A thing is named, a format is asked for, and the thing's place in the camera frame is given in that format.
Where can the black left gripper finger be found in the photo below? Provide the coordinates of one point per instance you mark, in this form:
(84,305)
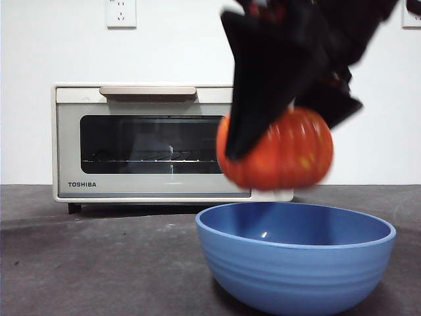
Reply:
(342,105)
(260,82)

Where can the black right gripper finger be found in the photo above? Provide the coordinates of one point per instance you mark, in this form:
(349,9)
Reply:
(416,5)

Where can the white Toshiba toaster oven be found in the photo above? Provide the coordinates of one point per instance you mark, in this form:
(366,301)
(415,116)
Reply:
(286,197)

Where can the orange pumpkin green stem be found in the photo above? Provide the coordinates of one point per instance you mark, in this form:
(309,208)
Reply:
(289,154)

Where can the blue ribbed bowl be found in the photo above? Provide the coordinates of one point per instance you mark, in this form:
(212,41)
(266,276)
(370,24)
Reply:
(296,273)

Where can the white wall socket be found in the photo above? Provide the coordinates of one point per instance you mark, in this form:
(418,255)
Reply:
(120,16)
(406,21)

